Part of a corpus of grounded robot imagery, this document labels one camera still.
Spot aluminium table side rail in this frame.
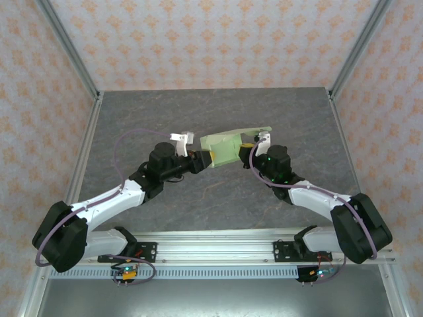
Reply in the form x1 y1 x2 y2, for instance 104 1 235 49
328 89 410 317
18 92 105 317

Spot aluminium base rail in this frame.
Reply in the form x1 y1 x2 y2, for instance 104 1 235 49
34 230 397 265

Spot aluminium frame post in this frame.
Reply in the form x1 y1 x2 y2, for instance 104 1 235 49
328 0 394 100
34 0 102 100

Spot grey metal sheet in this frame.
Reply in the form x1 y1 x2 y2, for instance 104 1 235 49
36 279 394 317

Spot grey slotted cable duct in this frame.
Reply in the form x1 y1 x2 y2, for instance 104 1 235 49
49 266 300 280

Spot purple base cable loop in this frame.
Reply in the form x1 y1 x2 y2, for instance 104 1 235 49
312 253 348 285
108 253 157 286

